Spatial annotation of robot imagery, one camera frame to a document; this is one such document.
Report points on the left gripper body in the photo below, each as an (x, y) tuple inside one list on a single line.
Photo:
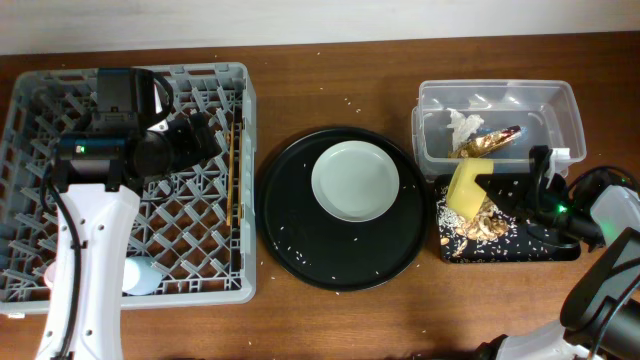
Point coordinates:
[(185, 150)]

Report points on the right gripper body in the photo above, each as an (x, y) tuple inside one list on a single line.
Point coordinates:
[(552, 208)]

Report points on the food scraps pile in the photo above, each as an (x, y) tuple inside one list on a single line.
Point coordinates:
[(485, 227)]

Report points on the yellow bowl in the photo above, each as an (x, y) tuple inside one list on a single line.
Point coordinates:
[(464, 195)]

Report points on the white tissue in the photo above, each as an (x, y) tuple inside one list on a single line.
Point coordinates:
[(463, 127)]

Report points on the gold foil wrapper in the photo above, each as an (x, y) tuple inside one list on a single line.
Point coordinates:
[(483, 145)]

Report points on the light blue cup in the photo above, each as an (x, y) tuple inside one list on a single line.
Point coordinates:
[(140, 277)]

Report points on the pink cup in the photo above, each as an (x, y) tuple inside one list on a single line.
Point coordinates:
[(49, 275)]

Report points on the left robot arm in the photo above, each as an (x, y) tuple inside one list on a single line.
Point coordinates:
[(96, 177)]

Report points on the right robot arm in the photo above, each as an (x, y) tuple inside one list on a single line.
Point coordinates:
[(600, 317)]

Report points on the grey dishwasher rack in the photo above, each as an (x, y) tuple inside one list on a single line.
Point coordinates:
[(181, 223)]

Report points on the gold chopstick left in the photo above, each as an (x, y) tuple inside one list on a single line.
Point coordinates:
[(229, 207)]

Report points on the black rectangular tray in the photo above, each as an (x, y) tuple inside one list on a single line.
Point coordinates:
[(523, 243)]

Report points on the clear plastic bin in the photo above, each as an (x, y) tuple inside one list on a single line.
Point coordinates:
[(546, 112)]

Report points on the grey plate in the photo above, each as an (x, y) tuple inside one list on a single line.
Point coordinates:
[(355, 181)]

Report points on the round black tray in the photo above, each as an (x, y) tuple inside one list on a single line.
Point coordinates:
[(322, 250)]

